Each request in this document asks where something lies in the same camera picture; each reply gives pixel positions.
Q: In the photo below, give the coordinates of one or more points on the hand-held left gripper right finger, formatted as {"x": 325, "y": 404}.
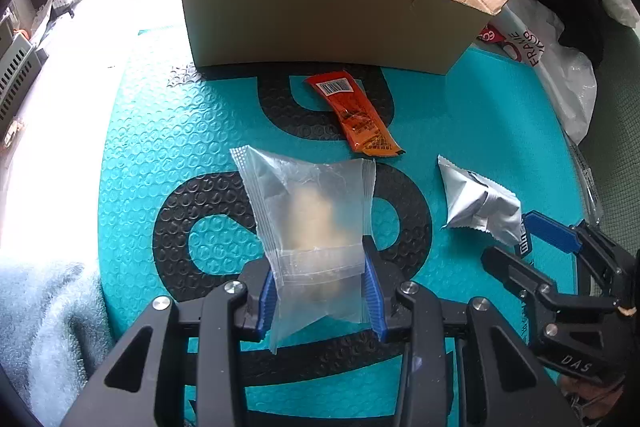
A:
{"x": 372, "y": 302}

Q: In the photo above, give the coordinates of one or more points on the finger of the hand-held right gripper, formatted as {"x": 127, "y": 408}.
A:
{"x": 515, "y": 269}
{"x": 550, "y": 229}

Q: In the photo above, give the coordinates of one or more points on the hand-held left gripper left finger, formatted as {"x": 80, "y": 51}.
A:
{"x": 267, "y": 302}

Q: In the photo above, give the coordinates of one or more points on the silver snack packet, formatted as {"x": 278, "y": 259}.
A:
{"x": 475, "y": 202}

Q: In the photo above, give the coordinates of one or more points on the clear plastic snack packet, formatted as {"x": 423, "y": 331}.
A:
{"x": 310, "y": 227}

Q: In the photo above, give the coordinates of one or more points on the dark green sofa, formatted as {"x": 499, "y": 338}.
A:
{"x": 620, "y": 117}

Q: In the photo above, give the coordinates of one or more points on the white plastic bag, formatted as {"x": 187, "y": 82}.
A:
{"x": 550, "y": 52}

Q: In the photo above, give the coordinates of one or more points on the orange red snack packet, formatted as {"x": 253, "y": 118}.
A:
{"x": 355, "y": 114}

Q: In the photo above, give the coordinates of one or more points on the teal black foam mat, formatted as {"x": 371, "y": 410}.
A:
{"x": 165, "y": 117}

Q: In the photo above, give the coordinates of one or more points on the grey fluffy blanket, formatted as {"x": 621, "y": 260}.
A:
{"x": 40, "y": 322}

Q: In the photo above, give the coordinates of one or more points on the green slotted pet carrier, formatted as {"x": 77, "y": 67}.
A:
{"x": 15, "y": 62}

